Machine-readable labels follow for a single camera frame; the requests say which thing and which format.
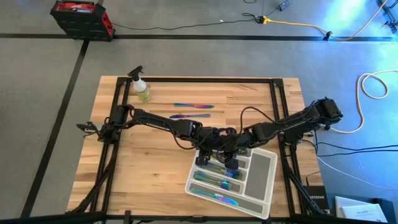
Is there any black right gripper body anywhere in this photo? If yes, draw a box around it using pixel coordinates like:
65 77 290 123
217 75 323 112
222 132 253 159

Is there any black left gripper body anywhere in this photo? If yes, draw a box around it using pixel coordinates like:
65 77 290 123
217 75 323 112
195 126 224 158

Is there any iridescent spoon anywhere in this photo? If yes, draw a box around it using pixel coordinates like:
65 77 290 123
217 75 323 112
203 164 244 181
201 162 242 179

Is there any white cutlery tray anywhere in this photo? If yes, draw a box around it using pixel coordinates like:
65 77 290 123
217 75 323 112
184 145 279 220

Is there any spray bottle with yellow liquid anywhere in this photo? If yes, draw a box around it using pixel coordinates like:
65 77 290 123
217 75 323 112
127 65 152 103

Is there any black network router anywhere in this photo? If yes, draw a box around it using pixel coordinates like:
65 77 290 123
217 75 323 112
303 185 330 212

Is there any black power plug block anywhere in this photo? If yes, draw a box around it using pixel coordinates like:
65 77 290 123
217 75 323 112
242 12 266 26

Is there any white paper booklet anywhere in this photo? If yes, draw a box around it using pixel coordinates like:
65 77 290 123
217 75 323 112
335 195 389 223

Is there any black foot pedal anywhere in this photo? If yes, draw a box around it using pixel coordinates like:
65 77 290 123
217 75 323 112
277 0 292 12

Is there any red and black tool case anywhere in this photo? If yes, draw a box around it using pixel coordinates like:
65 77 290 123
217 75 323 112
50 0 116 42

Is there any black metal stand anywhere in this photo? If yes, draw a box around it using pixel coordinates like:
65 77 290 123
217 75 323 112
376 0 398 34

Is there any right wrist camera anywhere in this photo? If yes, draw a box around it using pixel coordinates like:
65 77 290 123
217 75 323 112
224 157 240 170

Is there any thin white cable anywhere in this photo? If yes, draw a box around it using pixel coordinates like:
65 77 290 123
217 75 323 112
317 155 398 191

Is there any cream coiled cable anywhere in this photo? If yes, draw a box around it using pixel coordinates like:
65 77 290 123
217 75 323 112
330 70 398 134

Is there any yellow extension cord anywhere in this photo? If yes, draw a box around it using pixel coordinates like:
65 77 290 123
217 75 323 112
262 0 389 42

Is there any black power cable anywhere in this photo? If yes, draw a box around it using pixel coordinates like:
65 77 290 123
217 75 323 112
312 141 398 152
318 149 398 157

